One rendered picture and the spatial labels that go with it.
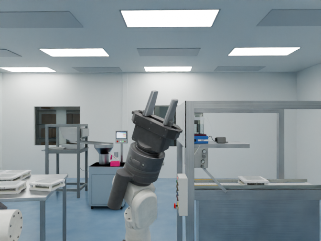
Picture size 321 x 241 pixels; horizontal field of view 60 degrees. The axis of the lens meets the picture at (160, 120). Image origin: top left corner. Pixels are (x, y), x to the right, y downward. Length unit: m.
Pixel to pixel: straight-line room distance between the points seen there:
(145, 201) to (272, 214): 2.51
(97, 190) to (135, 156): 4.56
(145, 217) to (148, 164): 0.15
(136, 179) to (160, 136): 0.12
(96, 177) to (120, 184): 4.48
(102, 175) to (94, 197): 0.42
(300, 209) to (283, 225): 0.24
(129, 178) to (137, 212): 0.08
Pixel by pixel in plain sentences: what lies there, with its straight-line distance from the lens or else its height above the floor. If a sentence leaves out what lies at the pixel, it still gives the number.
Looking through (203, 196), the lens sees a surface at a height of 0.84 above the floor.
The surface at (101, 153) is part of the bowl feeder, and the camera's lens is 5.31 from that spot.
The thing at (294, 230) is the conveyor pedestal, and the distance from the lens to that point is 3.24.
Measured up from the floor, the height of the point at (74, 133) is 1.32.
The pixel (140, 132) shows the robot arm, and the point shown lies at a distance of 0.65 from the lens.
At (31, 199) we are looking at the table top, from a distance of 2.83.
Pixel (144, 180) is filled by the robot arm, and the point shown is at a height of 1.43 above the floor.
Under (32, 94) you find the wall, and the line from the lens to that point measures 8.51.
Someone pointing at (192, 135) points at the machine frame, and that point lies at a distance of 2.03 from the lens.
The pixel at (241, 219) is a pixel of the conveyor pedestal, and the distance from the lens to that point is 3.02.
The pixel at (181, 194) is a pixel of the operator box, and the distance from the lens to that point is 1.98.
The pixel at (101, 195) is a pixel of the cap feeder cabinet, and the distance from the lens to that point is 5.20.
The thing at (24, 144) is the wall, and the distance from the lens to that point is 8.61.
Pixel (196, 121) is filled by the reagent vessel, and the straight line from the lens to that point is 2.77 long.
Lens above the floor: 1.57
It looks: level
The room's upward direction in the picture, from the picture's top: straight up
